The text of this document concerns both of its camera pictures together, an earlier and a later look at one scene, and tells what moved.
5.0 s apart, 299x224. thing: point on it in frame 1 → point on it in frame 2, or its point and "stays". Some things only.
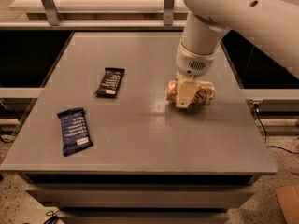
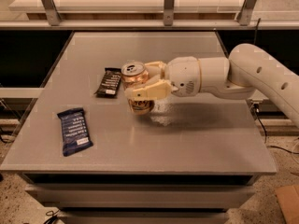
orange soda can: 204,96 → 134,74
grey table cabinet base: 140,198 stays
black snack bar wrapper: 110,83 stays
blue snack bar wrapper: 75,131 stays
